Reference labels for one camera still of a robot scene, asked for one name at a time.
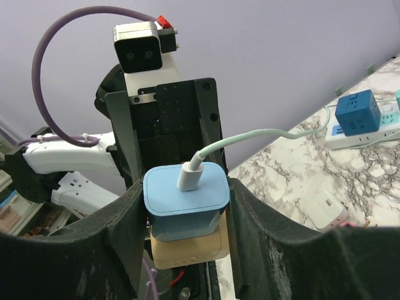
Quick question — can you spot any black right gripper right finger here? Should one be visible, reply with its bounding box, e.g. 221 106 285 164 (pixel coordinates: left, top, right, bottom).
226 178 399 299

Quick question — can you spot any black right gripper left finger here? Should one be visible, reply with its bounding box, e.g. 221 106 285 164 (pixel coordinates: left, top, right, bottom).
1 181 146 299

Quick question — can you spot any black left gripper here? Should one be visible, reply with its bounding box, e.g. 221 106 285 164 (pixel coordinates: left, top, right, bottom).
94 65 223 187

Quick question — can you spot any beige cube socket adapter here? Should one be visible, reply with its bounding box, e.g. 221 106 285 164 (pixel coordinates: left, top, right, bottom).
150 214 229 269

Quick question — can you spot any white folding plug adapter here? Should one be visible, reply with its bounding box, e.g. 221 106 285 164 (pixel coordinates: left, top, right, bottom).
304 190 348 233

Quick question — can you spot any light blue USB charger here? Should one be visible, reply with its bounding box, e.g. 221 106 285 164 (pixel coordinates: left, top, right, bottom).
143 162 230 242

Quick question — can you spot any pink plug adapter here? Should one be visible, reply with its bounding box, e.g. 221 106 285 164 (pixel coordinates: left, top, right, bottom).
339 222 357 227

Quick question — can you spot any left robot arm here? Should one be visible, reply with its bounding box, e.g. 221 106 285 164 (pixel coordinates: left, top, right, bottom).
1 66 222 203

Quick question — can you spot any blue cube socket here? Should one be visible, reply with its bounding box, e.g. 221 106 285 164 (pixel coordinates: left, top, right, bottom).
334 89 381 136

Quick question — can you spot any white power strip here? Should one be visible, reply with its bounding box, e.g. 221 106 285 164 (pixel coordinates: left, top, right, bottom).
324 102 400 150

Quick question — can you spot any teal USB charger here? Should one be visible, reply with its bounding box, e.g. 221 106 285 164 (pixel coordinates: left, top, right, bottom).
395 90 400 110

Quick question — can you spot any light green USB cable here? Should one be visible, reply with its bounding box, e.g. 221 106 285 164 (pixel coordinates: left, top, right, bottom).
176 95 400 192

